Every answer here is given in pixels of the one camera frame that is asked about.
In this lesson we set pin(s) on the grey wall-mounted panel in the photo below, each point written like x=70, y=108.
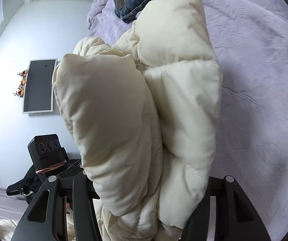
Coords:
x=38, y=91

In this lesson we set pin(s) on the orange flower decoration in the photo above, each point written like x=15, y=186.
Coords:
x=21, y=88

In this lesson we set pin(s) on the cream quilted puffer jacket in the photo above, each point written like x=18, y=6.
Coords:
x=143, y=114

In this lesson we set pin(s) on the black camera box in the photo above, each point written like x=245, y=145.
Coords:
x=48, y=156

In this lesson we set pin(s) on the purple textured bedspread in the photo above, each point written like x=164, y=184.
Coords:
x=250, y=39

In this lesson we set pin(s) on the white quilted sleeve forearm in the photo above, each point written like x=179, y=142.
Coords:
x=7, y=228

